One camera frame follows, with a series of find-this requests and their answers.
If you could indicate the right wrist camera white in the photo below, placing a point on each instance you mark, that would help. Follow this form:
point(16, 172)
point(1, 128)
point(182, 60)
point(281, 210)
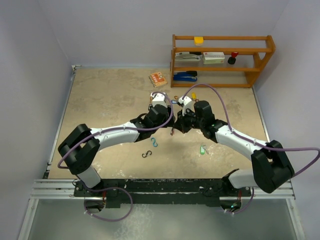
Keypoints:
point(186, 103)

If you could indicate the wooden shelf rack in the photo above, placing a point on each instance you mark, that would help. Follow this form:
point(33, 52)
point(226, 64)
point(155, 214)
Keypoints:
point(224, 61)

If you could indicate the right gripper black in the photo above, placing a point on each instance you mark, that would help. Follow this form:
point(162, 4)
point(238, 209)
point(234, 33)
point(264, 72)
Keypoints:
point(180, 123)

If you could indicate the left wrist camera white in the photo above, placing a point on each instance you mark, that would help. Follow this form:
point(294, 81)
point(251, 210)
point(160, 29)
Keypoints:
point(159, 98)

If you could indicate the black base frame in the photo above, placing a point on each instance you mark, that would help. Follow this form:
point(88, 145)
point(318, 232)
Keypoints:
point(211, 192)

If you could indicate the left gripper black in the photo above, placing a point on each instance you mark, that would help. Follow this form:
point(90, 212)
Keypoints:
point(170, 123)

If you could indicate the red black stamp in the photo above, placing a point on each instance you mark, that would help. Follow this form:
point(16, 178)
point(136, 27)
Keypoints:
point(232, 59)

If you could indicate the white red box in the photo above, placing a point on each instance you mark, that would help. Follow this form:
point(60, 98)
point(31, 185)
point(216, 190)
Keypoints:
point(213, 57)

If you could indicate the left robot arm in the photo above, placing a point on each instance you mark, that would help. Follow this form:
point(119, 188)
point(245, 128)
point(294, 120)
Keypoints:
point(80, 147)

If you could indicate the black S carabiner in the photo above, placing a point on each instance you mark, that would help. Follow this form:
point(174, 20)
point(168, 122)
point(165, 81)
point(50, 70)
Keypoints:
point(146, 154)

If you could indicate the blue black stapler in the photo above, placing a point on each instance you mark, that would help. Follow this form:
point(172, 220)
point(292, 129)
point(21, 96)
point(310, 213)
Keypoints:
point(186, 76)

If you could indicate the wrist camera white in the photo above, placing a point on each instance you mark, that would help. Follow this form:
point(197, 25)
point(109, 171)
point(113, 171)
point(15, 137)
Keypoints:
point(159, 98)
point(186, 103)

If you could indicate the yellow box on shelf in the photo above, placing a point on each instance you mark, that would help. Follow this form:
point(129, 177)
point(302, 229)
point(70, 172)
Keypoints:
point(198, 40)

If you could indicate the silver key with yellow tag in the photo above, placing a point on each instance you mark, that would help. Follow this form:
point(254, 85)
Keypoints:
point(194, 97)

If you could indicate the silver key with green tag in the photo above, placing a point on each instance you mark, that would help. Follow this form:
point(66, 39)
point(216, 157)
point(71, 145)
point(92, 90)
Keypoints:
point(203, 149)

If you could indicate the light-blue S carabiner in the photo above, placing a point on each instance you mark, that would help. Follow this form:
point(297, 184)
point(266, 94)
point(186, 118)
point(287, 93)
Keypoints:
point(154, 142)

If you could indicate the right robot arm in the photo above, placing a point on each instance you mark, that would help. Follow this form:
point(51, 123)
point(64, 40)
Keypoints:
point(271, 167)

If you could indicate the white stapler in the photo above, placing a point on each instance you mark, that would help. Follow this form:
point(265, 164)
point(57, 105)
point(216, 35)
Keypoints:
point(187, 56)

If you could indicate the orange spiral notebook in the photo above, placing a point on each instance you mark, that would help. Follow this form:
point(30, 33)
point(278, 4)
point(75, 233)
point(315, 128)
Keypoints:
point(157, 79)

